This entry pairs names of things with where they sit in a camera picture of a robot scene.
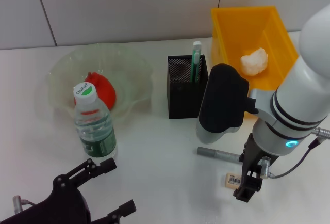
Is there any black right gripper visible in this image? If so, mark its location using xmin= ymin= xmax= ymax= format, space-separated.
xmin=233 ymin=132 xmax=279 ymax=203

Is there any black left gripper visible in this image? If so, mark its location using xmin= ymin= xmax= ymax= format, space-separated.
xmin=0 ymin=157 xmax=136 ymax=224

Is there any beige eraser with barcode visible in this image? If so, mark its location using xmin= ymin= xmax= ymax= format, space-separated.
xmin=224 ymin=172 xmax=243 ymax=189

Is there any grey marker pen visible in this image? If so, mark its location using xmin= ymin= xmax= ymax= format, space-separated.
xmin=197 ymin=146 xmax=244 ymax=163

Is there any clear plastic water bottle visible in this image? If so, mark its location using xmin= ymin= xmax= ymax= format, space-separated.
xmin=73 ymin=82 xmax=118 ymax=159

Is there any red orange toy fruit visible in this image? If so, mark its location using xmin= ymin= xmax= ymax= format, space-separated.
xmin=74 ymin=71 xmax=117 ymax=110

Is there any white paper ball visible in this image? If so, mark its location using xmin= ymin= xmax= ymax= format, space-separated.
xmin=240 ymin=47 xmax=269 ymax=77

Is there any green utility knife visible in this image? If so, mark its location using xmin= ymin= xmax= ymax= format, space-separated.
xmin=190 ymin=41 xmax=202 ymax=83

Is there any black mesh pen holder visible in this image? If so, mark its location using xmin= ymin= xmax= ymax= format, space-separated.
xmin=167 ymin=54 xmax=209 ymax=120

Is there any green glass fruit plate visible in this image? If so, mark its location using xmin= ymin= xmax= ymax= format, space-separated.
xmin=47 ymin=43 xmax=155 ymax=124

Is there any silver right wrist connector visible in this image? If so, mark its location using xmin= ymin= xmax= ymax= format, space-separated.
xmin=259 ymin=156 xmax=276 ymax=180

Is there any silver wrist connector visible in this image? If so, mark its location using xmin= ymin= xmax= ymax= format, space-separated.
xmin=259 ymin=156 xmax=276 ymax=180
xmin=12 ymin=195 xmax=23 ymax=213

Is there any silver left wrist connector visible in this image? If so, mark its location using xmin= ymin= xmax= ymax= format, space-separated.
xmin=12 ymin=195 xmax=23 ymax=213

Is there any yellow plastic bin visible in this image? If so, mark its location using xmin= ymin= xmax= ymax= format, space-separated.
xmin=211 ymin=6 xmax=300 ymax=119

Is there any thin right wrist cable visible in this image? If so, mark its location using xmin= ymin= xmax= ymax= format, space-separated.
xmin=268 ymin=137 xmax=324 ymax=180

